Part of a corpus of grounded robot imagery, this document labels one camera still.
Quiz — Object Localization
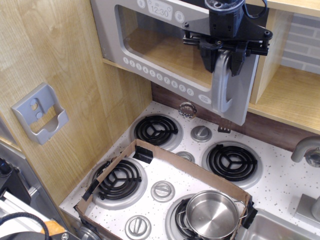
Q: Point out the back right black burner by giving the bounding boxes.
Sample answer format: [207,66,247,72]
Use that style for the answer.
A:
[204,143,258,182]

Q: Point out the stainless steel pot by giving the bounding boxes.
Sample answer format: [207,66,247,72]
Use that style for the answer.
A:
[180,190,249,240]

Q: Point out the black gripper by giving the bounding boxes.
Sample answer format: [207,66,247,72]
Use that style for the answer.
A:
[183,6,273,76]

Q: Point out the front right black burner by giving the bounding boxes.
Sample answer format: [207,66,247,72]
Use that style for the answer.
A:
[174,197,200,240]

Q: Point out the black braided cable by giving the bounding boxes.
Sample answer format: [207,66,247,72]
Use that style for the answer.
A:
[0,212,51,240]

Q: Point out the stainless steel sink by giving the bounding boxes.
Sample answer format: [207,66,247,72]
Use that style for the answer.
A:
[235,209,320,240]

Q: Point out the hanging metal spatula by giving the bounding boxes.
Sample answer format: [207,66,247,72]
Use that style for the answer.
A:
[217,117,232,134]

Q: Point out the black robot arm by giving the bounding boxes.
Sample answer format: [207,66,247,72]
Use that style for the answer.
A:
[183,0,273,76]

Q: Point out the middle silver stove knob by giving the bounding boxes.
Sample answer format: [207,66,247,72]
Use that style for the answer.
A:
[176,151,195,163]

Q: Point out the front silver stove knob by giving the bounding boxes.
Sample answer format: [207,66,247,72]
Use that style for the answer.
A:
[125,215,152,240]

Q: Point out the front left black burner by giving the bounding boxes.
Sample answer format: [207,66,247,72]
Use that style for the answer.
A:
[97,159,144,201]

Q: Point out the brown cardboard frame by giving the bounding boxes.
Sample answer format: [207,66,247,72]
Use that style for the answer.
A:
[74,139,252,240]

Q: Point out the back silver stove knob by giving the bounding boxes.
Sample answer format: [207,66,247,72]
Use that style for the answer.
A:
[190,125,212,143]

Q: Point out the centre silver stove knob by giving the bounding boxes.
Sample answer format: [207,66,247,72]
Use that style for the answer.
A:
[150,180,176,203]

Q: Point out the hanging metal strainer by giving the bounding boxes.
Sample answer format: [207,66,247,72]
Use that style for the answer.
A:
[178,100,197,120]

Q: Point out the grey faucet handle base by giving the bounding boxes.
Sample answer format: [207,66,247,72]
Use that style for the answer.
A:
[294,194,320,228]

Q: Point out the back left black burner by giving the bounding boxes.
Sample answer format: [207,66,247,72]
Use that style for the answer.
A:
[133,115,179,146]

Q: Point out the silver microwave door handle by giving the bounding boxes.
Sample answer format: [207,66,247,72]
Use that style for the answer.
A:
[211,50,233,114]

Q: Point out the grey wall phone holder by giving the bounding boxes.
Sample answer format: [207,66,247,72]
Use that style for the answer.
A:
[11,82,69,145]

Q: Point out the grey toy faucet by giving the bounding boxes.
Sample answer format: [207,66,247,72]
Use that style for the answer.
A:
[291,136,320,168]

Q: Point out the silver stove knob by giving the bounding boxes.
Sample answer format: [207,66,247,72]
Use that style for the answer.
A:
[176,151,195,163]
[150,180,176,203]
[125,215,152,240]
[190,125,212,143]

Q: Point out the silver toy microwave door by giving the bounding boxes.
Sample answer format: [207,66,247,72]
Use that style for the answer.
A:
[91,0,259,125]

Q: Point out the black burner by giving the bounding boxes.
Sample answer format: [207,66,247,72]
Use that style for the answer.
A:
[133,115,179,146]
[174,197,200,240]
[204,143,258,182]
[97,159,144,201]

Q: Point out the wooden shelf board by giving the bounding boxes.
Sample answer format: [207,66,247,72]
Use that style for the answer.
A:
[103,56,320,135]

